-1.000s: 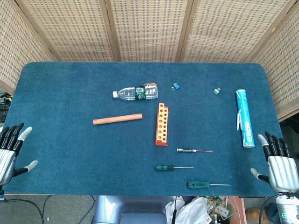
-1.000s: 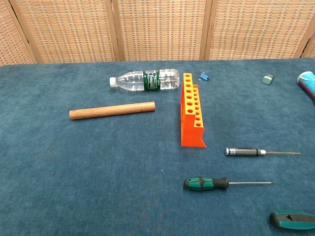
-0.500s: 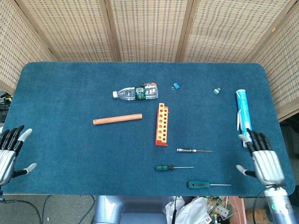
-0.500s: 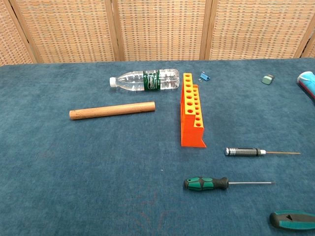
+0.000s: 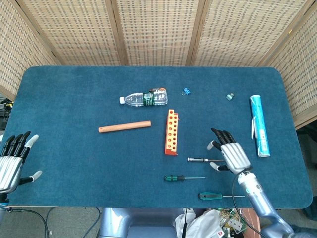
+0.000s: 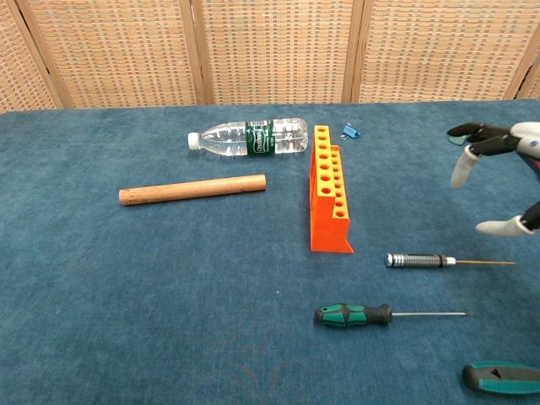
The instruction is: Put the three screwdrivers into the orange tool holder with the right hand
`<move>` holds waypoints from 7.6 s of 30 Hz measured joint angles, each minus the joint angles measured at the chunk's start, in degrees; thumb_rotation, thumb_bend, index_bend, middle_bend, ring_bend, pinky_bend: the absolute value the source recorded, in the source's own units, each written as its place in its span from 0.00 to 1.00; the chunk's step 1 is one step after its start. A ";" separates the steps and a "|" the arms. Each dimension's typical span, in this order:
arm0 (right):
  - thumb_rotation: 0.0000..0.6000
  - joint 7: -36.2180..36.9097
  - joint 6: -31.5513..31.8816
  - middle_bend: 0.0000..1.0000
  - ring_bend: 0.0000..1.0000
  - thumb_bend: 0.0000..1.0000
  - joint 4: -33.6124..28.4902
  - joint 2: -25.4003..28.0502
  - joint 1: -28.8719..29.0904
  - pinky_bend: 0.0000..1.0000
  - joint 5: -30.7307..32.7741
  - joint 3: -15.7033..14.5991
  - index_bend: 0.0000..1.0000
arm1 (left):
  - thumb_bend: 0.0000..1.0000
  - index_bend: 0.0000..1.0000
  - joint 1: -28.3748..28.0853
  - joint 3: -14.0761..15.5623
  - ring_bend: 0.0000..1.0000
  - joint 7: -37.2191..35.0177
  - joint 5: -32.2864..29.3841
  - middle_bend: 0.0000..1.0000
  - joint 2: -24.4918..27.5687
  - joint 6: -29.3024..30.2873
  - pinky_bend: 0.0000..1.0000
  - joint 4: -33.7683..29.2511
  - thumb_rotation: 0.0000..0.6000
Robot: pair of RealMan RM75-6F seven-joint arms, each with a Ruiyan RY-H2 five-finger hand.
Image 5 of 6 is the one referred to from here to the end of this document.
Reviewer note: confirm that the clear plastic water bottle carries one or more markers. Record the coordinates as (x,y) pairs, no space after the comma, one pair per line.
(133,100)

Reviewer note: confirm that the blue binder clip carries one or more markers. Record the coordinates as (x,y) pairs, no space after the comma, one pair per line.
(187,91)

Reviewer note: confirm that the wooden dowel rod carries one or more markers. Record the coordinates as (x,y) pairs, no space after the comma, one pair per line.
(123,126)

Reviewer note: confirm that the blue-grey robot torso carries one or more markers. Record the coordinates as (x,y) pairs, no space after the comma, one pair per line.
(116,223)

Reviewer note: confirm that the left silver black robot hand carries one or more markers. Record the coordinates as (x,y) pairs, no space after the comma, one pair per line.
(10,168)

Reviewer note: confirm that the large teal black screwdriver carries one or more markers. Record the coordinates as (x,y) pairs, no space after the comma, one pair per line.
(210,196)

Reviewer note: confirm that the small green eraser block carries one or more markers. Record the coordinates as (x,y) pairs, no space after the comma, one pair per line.
(230,96)

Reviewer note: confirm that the orange tool holder rack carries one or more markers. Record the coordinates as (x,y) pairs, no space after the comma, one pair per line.
(171,134)

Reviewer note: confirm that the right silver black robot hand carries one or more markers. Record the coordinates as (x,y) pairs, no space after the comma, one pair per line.
(234,156)

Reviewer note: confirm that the light blue cylindrical tube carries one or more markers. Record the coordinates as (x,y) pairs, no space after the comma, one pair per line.
(260,124)

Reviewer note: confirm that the blue felt table mat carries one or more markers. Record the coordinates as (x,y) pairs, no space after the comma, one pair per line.
(74,161)

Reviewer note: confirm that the slim green black screwdriver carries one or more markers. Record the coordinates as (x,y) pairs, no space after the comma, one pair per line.
(173,178)

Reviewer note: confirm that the silver metal precision screwdriver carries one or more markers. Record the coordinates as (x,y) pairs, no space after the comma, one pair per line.
(195,159)

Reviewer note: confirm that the white plastic bag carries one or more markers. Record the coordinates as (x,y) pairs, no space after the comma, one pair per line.
(205,223)

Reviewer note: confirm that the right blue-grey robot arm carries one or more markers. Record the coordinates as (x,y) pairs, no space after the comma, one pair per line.
(260,200)

